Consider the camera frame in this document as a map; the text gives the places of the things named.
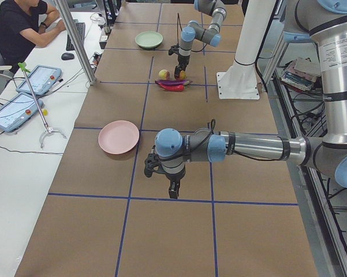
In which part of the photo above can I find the green plate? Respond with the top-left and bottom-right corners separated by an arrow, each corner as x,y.
135,31 -> 163,49

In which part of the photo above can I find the green-pink peach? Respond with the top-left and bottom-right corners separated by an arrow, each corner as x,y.
158,69 -> 170,80

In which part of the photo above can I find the reacher grabber tool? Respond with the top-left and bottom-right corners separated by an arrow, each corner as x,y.
18,62 -> 67,149

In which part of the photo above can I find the black keyboard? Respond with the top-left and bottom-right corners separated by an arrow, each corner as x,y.
65,22 -> 85,51

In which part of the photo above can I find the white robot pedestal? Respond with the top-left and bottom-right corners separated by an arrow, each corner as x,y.
217,0 -> 277,100

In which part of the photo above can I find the lower teach pendant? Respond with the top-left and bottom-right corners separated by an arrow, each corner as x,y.
0,92 -> 38,132

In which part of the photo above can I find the teach pendant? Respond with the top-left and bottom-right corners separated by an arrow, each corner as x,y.
0,92 -> 38,132
28,65 -> 62,96

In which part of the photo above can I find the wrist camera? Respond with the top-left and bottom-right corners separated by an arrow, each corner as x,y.
144,153 -> 165,178
168,44 -> 180,55

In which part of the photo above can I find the black computer mouse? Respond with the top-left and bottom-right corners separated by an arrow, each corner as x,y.
61,53 -> 74,61

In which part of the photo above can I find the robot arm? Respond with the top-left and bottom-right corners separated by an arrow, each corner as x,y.
169,0 -> 227,79
144,1 -> 347,199

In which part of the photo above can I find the stack of books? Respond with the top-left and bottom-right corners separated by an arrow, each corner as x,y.
281,57 -> 322,91

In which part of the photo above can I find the upper teach pendant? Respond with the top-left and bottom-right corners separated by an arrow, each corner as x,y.
28,65 -> 62,96

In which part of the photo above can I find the red chili pepper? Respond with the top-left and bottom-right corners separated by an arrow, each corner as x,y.
159,84 -> 185,92

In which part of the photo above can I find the aluminium frame post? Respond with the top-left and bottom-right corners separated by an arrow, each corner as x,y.
54,0 -> 96,85

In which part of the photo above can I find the purple eggplant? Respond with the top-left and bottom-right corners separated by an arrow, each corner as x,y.
155,80 -> 192,86

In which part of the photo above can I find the person in black shirt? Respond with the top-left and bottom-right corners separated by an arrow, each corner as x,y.
0,0 -> 65,73

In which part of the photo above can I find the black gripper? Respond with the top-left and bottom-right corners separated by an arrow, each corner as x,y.
174,54 -> 190,78
166,170 -> 185,199

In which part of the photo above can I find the pink plate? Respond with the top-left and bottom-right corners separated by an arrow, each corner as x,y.
98,120 -> 140,155

